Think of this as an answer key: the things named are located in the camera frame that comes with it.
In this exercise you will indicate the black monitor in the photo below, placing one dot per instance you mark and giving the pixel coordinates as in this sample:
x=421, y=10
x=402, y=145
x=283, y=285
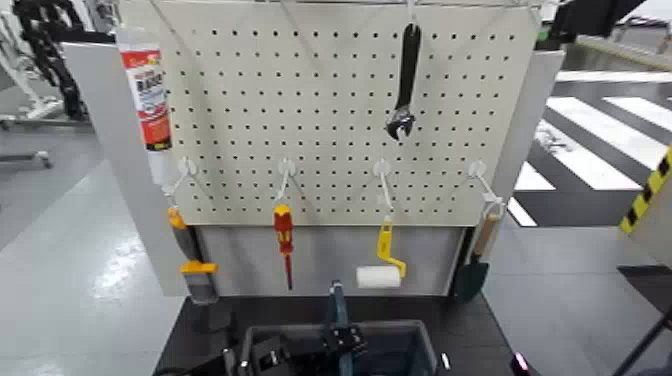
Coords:
x=588, y=18

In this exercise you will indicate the yellow black striped barrier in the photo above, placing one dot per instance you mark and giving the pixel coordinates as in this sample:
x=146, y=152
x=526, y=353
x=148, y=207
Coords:
x=648, y=191

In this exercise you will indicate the grey lower back panel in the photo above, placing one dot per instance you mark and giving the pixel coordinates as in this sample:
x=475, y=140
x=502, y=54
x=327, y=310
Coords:
x=325, y=246

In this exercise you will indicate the black adjustable wrench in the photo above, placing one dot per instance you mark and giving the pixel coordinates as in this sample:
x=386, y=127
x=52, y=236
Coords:
x=407, y=78

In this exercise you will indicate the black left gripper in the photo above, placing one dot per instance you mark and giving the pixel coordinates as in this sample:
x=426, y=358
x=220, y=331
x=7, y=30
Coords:
x=286, y=359

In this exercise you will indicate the red yellow screwdriver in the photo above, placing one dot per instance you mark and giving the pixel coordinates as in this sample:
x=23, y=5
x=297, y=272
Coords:
x=283, y=228

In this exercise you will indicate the white red sealant tube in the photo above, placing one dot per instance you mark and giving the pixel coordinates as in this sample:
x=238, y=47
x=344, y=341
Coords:
x=149, y=94

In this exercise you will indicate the grey side panel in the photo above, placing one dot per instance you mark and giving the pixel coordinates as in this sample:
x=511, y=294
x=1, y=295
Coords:
x=530, y=105
x=115, y=157

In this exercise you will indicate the white metal frame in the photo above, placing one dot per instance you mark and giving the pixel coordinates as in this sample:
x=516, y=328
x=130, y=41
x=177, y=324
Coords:
x=21, y=78

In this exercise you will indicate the white pegboard hook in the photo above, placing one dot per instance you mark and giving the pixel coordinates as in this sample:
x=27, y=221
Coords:
x=477, y=169
x=286, y=169
x=186, y=168
x=381, y=169

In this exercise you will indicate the beige perforated pegboard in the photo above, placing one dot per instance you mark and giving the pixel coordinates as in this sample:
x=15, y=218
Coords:
x=325, y=157

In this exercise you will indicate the small white wrench hook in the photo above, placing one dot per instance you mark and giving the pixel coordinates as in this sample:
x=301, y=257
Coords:
x=410, y=10

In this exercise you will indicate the small pink light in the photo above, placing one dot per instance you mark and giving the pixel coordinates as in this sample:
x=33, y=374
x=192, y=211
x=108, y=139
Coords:
x=520, y=363

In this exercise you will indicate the black stand leg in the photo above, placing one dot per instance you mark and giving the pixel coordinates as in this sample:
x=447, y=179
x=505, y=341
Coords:
x=646, y=325

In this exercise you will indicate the blue grey crate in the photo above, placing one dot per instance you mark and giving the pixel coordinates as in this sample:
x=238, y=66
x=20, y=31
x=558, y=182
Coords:
x=404, y=346

